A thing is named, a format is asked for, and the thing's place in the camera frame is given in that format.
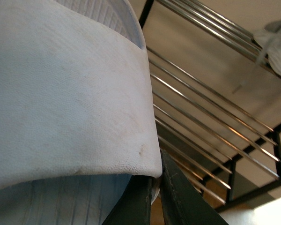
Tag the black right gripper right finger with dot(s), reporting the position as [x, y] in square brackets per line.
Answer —
[181, 203]

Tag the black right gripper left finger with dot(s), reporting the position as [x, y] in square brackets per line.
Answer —
[134, 206]

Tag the black metal shoe rack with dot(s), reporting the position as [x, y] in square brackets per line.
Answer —
[217, 113]

